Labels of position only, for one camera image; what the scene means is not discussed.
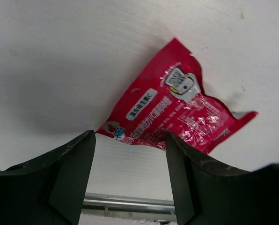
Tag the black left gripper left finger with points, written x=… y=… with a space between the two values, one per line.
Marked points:
x=49 y=189

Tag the red candy packet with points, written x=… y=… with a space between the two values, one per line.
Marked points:
x=168 y=96

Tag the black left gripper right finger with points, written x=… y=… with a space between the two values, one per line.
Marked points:
x=209 y=192

